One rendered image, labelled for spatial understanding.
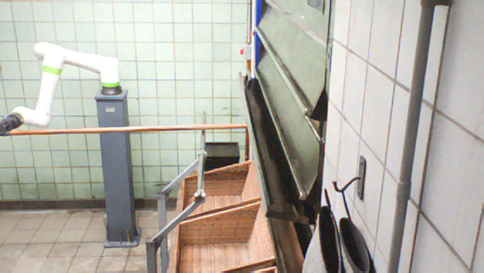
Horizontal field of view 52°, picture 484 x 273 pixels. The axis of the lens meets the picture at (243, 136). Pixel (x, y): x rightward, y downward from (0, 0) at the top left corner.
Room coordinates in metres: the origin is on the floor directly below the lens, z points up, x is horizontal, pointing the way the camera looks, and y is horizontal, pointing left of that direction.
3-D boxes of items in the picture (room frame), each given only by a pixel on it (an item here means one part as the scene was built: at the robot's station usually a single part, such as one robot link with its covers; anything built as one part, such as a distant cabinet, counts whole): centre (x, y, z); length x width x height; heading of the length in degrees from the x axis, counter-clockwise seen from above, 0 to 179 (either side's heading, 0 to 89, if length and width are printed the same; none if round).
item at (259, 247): (2.17, 0.10, 0.72); 0.56 x 0.49 x 0.28; 5
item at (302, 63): (2.21, -0.17, 1.80); 1.79 x 0.11 x 0.19; 4
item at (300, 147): (2.21, -0.17, 1.54); 1.79 x 0.11 x 0.19; 4
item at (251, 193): (2.77, 0.14, 0.72); 0.56 x 0.49 x 0.28; 5
